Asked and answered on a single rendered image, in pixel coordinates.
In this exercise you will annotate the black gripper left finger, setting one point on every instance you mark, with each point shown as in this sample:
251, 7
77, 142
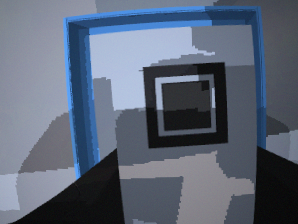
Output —
94, 198

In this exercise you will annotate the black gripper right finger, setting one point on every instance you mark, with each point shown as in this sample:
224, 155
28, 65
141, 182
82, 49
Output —
276, 189

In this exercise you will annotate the blue shallow tray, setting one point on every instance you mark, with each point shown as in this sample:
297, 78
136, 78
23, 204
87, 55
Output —
77, 29

